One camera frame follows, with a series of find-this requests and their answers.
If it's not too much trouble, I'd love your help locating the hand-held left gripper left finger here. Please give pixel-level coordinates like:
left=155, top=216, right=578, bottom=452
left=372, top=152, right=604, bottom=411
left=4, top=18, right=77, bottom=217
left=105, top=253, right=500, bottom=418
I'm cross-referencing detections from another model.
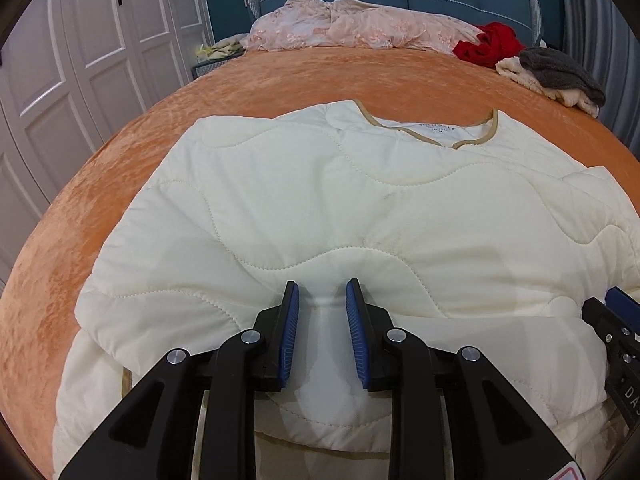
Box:
left=57, top=281, right=301, bottom=480

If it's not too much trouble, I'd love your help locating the orange velvet blanket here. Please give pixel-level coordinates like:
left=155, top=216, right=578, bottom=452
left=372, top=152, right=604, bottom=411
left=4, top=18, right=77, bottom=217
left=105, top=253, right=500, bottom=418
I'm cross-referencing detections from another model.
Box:
left=0, top=42, right=636, bottom=480

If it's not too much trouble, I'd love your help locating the red garment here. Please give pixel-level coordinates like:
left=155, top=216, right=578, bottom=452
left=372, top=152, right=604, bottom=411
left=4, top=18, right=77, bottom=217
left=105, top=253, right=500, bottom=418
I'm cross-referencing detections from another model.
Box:
left=452, top=21, right=523, bottom=68

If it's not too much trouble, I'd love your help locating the pale yellow cloth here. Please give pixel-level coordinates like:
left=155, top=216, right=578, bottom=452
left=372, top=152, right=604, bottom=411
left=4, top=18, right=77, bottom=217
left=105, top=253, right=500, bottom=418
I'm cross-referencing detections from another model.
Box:
left=195, top=37, right=246, bottom=63

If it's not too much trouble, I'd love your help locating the dark nightstand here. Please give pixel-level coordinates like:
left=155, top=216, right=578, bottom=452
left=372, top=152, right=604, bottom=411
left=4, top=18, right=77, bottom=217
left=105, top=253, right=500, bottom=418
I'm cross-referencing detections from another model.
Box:
left=191, top=52, right=242, bottom=81

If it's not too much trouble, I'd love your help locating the grey curtain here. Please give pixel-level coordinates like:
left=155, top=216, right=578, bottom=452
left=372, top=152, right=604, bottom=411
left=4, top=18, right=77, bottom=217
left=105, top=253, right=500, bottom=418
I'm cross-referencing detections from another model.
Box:
left=560, top=0, right=640, bottom=151

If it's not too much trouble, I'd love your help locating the pink floral quilt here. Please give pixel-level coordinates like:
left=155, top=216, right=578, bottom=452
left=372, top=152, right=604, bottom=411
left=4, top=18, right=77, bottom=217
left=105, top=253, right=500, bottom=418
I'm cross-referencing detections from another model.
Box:
left=240, top=0, right=481, bottom=56

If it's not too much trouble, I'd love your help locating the cream fluffy garment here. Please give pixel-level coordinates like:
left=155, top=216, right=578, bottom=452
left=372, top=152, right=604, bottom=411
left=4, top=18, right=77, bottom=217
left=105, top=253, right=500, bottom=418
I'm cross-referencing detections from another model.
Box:
left=495, top=56, right=601, bottom=118

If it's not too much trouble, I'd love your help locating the grey knit garment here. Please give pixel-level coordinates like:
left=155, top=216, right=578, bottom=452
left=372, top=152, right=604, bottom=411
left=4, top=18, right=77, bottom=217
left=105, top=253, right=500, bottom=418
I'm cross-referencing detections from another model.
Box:
left=519, top=46, right=607, bottom=106

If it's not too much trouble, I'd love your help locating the cream quilted jacket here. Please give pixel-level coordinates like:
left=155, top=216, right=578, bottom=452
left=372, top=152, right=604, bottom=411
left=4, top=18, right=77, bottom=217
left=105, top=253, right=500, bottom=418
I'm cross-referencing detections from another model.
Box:
left=52, top=100, right=640, bottom=480

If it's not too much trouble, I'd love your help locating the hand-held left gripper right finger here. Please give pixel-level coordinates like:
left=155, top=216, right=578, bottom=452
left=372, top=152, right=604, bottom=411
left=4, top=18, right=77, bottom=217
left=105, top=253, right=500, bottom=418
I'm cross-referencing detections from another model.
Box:
left=345, top=278, right=588, bottom=480

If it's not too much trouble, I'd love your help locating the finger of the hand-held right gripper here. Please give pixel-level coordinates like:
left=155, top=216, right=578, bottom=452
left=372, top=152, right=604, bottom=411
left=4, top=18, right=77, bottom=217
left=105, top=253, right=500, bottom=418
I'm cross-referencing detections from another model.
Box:
left=582, top=287, right=640, bottom=357

